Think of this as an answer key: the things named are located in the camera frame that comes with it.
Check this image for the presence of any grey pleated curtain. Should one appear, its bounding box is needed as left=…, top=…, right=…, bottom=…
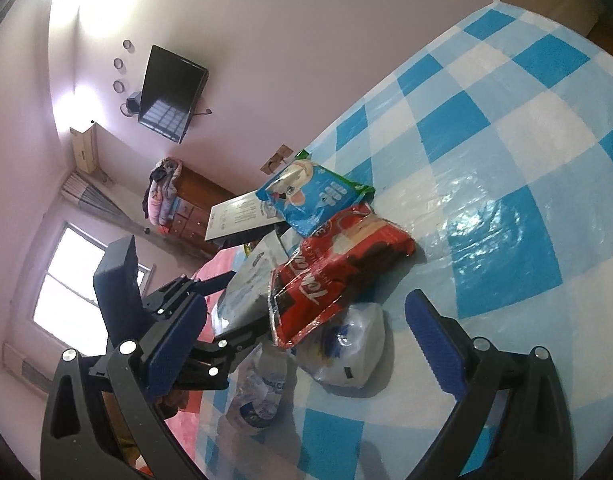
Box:
left=61, top=172, right=137, bottom=231

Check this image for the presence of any red snack bag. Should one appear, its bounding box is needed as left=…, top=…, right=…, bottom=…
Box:
left=269, top=203, right=417, bottom=350

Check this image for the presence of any black wall television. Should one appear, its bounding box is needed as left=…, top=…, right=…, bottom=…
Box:
left=138, top=44, right=209, bottom=145

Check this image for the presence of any white plastic package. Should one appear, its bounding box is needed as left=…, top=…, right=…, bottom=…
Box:
left=209, top=230, right=307, bottom=336

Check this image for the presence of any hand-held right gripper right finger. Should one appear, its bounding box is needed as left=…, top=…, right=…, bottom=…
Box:
left=405, top=288, right=573, bottom=480

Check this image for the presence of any tan wall outlet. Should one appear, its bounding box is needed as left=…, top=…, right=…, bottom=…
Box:
left=260, top=145, right=294, bottom=173

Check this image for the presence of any blue snack bag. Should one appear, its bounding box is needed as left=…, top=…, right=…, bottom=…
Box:
left=255, top=149, right=376, bottom=240

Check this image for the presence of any white printed cardboard sheet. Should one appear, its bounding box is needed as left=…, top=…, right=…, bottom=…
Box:
left=204, top=189, right=287, bottom=250

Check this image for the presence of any blue checked tablecloth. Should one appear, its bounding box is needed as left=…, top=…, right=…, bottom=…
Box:
left=186, top=2, right=613, bottom=480

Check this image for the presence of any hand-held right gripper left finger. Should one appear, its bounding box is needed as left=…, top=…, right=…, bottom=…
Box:
left=39, top=297, right=210, bottom=480

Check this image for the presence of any crushed clear plastic bottle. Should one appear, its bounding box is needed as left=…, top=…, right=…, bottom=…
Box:
left=225, top=342, right=290, bottom=431

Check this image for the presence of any pile of folded blankets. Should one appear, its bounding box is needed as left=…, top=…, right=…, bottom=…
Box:
left=141, top=156, right=183, bottom=236

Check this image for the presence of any pink printed blanket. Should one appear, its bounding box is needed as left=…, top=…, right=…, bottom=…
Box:
left=136, top=247, right=250, bottom=480

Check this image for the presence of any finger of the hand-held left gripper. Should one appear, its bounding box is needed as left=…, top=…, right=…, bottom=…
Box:
left=93, top=236, right=236, bottom=347
left=171, top=321, right=274, bottom=391

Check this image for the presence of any wooden dresser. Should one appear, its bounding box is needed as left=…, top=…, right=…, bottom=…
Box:
left=169, top=165, right=237, bottom=261

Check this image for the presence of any white framed window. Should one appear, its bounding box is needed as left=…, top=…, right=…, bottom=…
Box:
left=31, top=220, right=154, bottom=348

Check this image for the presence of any clear plastic bag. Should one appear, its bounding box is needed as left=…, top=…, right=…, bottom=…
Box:
left=294, top=302, right=387, bottom=388

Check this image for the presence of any beige air conditioner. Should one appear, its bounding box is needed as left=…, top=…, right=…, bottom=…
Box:
left=69, top=124, right=103, bottom=175

